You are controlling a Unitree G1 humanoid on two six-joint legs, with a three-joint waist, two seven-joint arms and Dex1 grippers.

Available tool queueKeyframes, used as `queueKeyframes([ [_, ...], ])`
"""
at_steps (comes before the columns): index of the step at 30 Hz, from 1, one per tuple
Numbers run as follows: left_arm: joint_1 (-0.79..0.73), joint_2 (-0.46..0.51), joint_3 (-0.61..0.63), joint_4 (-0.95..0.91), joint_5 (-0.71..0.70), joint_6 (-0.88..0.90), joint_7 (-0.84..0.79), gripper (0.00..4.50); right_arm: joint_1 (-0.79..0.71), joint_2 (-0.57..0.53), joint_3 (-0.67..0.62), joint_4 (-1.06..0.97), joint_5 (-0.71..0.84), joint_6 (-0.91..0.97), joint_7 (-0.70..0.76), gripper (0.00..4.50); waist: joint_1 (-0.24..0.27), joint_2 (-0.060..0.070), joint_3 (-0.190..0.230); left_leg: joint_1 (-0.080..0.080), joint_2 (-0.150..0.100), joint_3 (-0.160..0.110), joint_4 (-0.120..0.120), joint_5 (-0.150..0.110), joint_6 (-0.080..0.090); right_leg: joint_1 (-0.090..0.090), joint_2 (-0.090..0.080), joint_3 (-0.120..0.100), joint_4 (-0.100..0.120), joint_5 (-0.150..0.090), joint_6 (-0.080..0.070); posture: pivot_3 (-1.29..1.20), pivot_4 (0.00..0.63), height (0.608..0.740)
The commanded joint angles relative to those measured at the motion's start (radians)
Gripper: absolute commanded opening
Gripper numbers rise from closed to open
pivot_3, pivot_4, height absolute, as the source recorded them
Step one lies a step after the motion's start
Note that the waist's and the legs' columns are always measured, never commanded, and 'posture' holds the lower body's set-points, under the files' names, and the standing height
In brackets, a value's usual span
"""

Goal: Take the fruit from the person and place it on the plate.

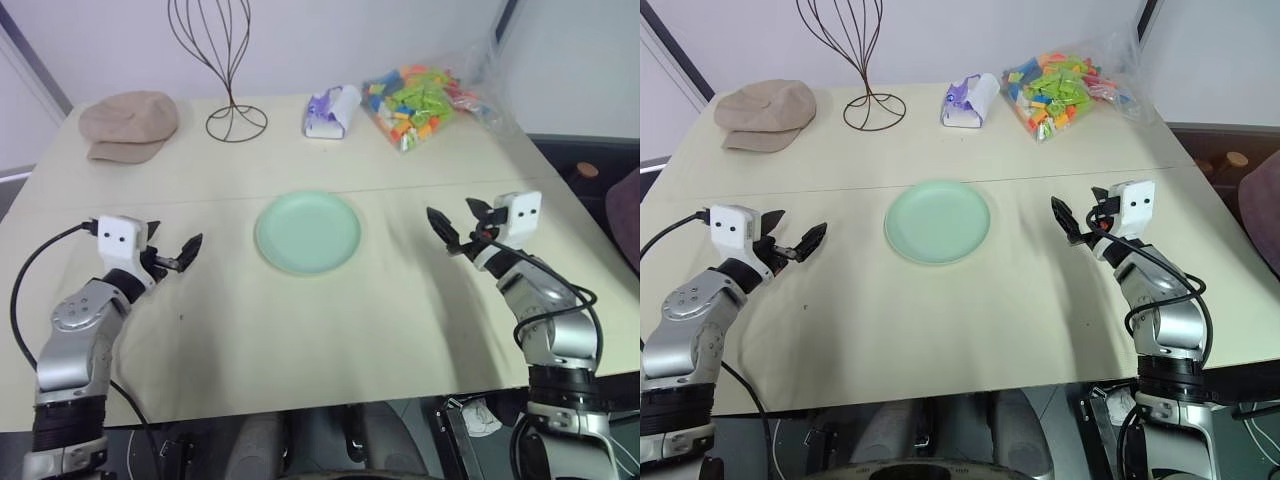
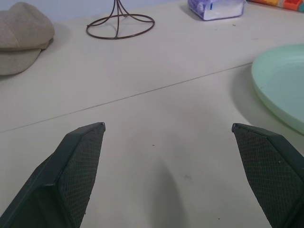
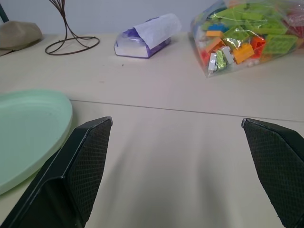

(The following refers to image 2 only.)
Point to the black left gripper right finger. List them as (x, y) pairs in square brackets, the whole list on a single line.
[(268, 171)]

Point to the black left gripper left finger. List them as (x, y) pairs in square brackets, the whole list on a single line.
[(71, 171)]

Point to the pale green plastic plate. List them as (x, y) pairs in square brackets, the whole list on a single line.
[(280, 78)]

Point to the beige flat cap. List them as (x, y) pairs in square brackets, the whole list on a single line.
[(21, 38)]

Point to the colourful patterned object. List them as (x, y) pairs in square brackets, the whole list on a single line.
[(285, 3)]

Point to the white purple tissue pack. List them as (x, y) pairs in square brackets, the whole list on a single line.
[(218, 8)]

